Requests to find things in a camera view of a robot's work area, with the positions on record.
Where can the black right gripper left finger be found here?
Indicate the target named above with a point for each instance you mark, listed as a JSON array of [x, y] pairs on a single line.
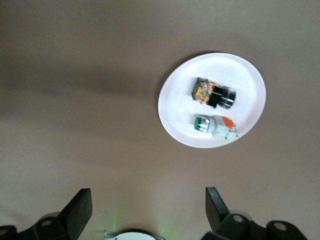
[[75, 212]]

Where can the white green push-button switch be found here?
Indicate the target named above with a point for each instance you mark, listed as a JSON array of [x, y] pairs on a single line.
[[217, 127]]

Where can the pink round plate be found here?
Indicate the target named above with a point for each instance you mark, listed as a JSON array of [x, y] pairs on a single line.
[[180, 100]]

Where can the black orange push-button switch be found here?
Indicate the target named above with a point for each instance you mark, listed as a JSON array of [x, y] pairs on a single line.
[[212, 93]]

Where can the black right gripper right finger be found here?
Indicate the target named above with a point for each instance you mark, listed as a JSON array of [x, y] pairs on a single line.
[[217, 210]]

